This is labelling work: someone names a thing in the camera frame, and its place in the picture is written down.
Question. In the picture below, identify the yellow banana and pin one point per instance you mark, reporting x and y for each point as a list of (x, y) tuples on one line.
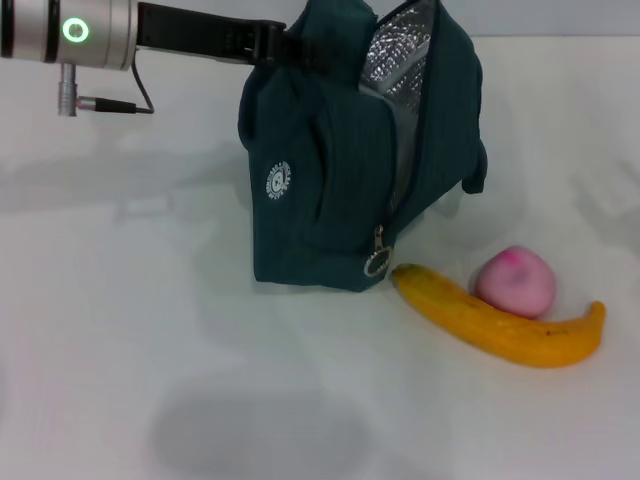
[(500, 332)]

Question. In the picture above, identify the dark teal insulated lunch bag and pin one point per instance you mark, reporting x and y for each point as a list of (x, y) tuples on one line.
[(310, 200)]

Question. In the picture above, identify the pink peach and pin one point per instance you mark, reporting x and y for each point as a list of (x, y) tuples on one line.
[(517, 285)]

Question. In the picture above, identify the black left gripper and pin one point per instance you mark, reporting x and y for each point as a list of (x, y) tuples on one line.
[(195, 35)]

